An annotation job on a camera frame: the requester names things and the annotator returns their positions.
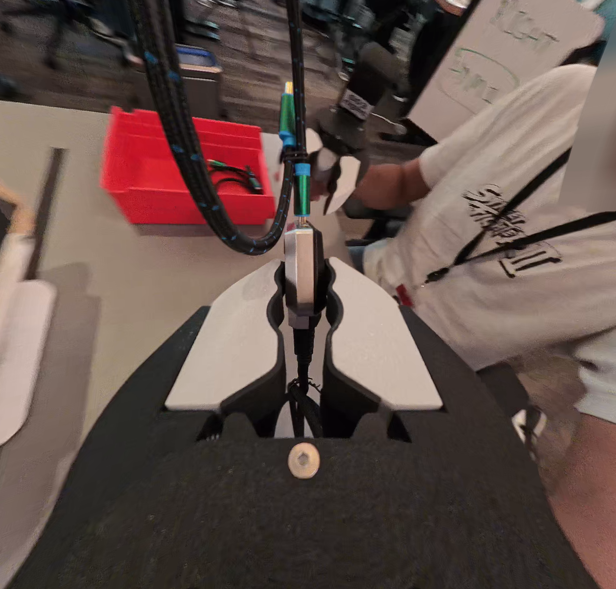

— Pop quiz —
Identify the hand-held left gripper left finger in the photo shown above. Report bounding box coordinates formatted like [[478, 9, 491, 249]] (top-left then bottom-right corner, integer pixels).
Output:
[[164, 257, 289, 434]]

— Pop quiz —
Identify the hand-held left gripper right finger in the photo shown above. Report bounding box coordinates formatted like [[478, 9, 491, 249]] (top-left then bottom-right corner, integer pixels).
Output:
[[323, 257, 445, 434]]

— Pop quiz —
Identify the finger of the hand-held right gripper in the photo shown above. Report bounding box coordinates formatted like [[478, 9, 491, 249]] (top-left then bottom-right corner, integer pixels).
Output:
[[326, 156, 362, 215], [306, 128, 325, 168]]

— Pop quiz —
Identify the red plastic bin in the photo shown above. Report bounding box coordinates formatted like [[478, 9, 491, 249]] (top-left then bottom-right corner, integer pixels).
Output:
[[101, 106, 294, 226]]

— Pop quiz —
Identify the person's left forearm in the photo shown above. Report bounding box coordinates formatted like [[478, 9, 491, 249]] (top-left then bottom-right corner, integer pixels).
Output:
[[544, 402, 616, 589]]

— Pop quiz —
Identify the grey trash bin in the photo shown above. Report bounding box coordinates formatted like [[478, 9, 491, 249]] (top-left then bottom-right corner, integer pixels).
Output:
[[176, 44, 229, 120]]

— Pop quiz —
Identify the white paper sign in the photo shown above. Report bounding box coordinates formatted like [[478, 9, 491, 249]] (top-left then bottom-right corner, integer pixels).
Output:
[[409, 0, 602, 142]]

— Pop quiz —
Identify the silver stand base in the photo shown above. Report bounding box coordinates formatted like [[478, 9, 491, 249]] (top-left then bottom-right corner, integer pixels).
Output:
[[0, 280, 56, 445]]

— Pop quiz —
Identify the black lanyard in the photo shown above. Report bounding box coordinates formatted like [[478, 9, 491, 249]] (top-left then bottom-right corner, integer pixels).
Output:
[[424, 147, 616, 287]]

